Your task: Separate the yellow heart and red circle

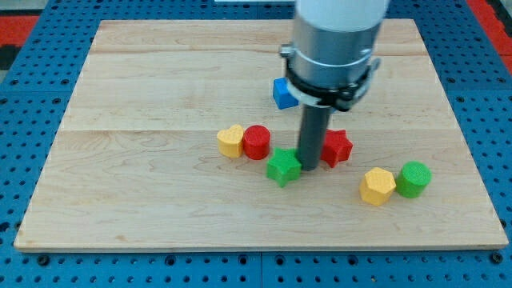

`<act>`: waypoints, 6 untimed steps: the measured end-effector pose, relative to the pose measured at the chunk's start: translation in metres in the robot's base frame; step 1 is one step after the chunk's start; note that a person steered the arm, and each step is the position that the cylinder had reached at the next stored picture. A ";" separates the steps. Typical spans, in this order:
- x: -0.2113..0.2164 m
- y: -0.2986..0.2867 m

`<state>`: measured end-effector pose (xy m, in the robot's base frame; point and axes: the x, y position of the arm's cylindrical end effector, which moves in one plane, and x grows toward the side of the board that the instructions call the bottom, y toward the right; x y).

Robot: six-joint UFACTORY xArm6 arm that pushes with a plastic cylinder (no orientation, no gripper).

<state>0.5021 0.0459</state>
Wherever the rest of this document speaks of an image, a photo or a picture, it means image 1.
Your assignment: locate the yellow hexagon block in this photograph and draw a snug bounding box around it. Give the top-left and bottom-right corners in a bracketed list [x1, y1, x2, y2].
[359, 167, 396, 206]

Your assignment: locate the green cylinder block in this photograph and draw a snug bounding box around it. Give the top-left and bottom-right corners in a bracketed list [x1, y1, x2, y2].
[395, 161, 432, 198]

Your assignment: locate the green star block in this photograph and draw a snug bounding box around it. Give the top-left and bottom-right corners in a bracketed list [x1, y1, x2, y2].
[266, 147, 302, 187]

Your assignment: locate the yellow heart block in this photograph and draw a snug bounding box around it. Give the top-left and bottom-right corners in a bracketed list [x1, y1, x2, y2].
[217, 124, 244, 158]

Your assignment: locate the light wooden board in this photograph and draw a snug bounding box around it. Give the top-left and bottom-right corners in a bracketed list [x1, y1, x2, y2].
[14, 19, 508, 253]

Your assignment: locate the red cylinder block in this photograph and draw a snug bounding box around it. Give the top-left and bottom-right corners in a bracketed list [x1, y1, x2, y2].
[242, 125, 271, 160]

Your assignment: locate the red star block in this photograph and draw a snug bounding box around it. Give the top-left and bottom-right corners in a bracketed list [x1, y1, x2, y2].
[320, 130, 354, 168]

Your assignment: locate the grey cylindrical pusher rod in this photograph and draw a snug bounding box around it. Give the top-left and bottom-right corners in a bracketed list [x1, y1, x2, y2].
[297, 105, 331, 171]

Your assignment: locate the blue cube block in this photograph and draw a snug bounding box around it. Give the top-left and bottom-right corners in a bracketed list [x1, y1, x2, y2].
[272, 78, 299, 110]

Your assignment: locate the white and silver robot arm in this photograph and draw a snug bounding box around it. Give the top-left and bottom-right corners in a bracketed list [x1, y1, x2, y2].
[280, 0, 389, 111]

